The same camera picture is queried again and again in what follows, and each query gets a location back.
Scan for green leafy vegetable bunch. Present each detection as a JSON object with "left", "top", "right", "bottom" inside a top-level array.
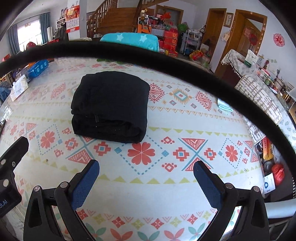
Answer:
[{"left": 96, "top": 58, "right": 126, "bottom": 65}]

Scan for grey window curtain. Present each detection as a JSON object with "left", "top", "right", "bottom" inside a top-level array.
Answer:
[{"left": 40, "top": 12, "right": 50, "bottom": 44}]

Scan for turquoise star towel chair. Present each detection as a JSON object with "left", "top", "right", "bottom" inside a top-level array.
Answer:
[{"left": 100, "top": 33, "right": 159, "bottom": 52}]

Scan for red wall calendar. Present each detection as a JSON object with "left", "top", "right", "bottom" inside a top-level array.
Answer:
[{"left": 66, "top": 5, "right": 80, "bottom": 33}]

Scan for white work glove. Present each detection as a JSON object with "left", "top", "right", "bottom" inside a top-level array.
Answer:
[{"left": 217, "top": 98, "right": 233, "bottom": 113}]

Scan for patterned chair at right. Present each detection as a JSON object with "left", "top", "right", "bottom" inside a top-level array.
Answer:
[{"left": 235, "top": 75, "right": 282, "bottom": 125}]

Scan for metal storage rack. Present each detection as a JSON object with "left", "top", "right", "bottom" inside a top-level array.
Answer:
[{"left": 180, "top": 29, "right": 203, "bottom": 56}]

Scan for blue tissue pack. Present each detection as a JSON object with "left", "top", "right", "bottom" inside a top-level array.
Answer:
[{"left": 28, "top": 59, "right": 49, "bottom": 79}]

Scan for side table with patterned cloth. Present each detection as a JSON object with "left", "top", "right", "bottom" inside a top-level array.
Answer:
[{"left": 220, "top": 49, "right": 258, "bottom": 87}]

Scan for red plastic bag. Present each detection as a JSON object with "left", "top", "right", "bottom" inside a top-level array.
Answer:
[{"left": 271, "top": 163, "right": 285, "bottom": 186}]

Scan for wooden staircase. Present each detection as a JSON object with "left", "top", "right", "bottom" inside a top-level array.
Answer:
[{"left": 87, "top": 1, "right": 163, "bottom": 39}]

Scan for black pants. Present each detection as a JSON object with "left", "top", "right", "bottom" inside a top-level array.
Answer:
[{"left": 71, "top": 71, "right": 150, "bottom": 144}]

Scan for black cable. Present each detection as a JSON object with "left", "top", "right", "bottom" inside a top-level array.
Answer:
[{"left": 0, "top": 41, "right": 296, "bottom": 160}]

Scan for white tissue box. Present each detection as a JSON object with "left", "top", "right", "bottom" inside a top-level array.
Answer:
[{"left": 10, "top": 75, "right": 29, "bottom": 101}]

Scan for framed wall picture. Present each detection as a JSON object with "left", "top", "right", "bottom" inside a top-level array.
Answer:
[{"left": 223, "top": 13, "right": 234, "bottom": 28}]

